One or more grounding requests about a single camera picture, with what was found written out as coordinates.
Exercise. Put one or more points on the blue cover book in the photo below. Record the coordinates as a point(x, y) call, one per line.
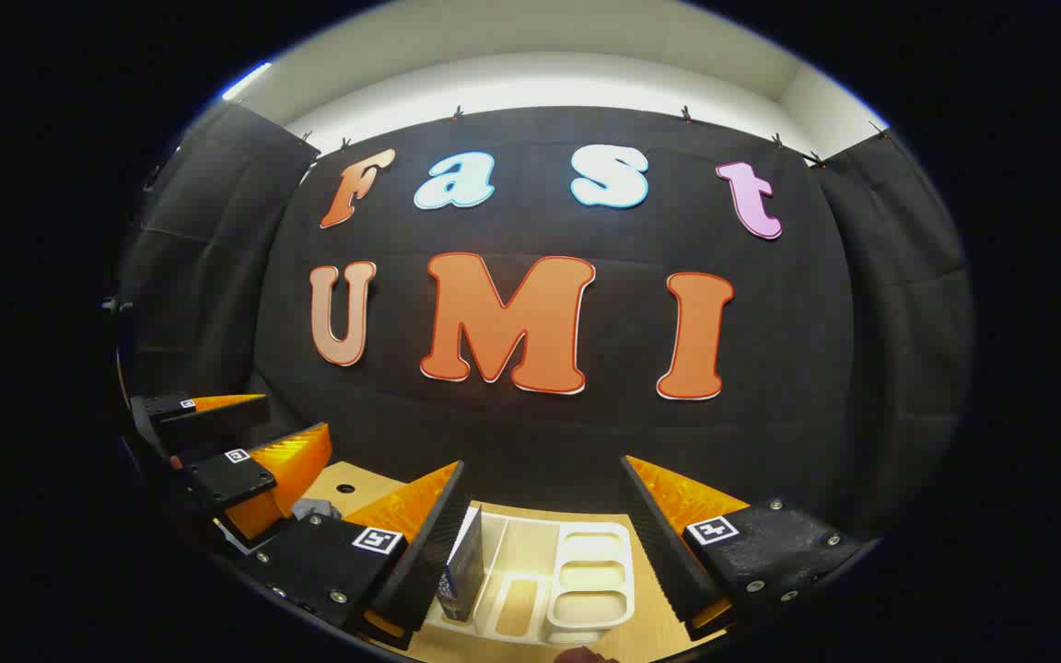
point(464, 575)

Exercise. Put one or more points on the white bookshelf organizer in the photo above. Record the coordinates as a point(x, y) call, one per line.
point(540, 552)

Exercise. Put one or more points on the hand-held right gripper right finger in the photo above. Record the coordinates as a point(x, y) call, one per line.
point(664, 552)

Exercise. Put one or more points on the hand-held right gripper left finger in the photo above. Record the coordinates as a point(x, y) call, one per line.
point(429, 562)

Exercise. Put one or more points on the ceiling light strip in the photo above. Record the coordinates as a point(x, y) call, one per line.
point(247, 81)

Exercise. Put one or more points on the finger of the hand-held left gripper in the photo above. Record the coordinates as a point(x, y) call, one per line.
point(217, 422)
point(227, 483)

